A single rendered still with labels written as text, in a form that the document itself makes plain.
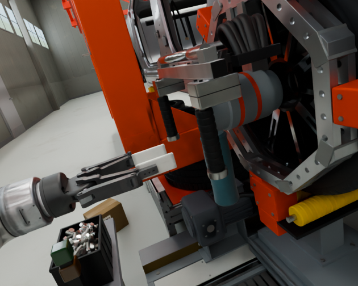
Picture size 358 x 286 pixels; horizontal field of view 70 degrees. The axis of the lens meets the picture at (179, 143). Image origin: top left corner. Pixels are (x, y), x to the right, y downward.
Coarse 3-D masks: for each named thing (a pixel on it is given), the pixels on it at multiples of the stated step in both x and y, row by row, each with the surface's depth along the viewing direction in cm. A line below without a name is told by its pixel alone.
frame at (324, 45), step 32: (224, 0) 68; (256, 0) 62; (288, 0) 49; (320, 32) 44; (320, 64) 46; (352, 64) 46; (320, 96) 48; (320, 128) 51; (352, 128) 50; (256, 160) 87; (320, 160) 53; (288, 192) 69
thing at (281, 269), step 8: (248, 240) 116; (256, 240) 116; (256, 248) 110; (264, 248) 111; (256, 256) 114; (264, 256) 105; (272, 256) 106; (264, 264) 108; (272, 264) 100; (280, 264) 101; (272, 272) 103; (280, 272) 96; (288, 272) 97; (280, 280) 98; (288, 280) 92; (296, 280) 93
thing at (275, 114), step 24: (288, 48) 66; (288, 72) 75; (288, 96) 79; (312, 96) 70; (264, 120) 96; (288, 120) 97; (312, 120) 68; (264, 144) 90; (288, 144) 89; (312, 144) 87
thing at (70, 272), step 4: (76, 256) 64; (76, 260) 63; (72, 264) 61; (76, 264) 62; (80, 264) 65; (60, 268) 61; (64, 268) 60; (68, 268) 61; (72, 268) 61; (76, 268) 61; (80, 268) 64; (60, 272) 60; (64, 272) 60; (68, 272) 61; (72, 272) 61; (76, 272) 61; (80, 272) 63; (64, 276) 61; (68, 276) 61; (72, 276) 61; (76, 276) 62; (64, 280) 61; (68, 280) 61
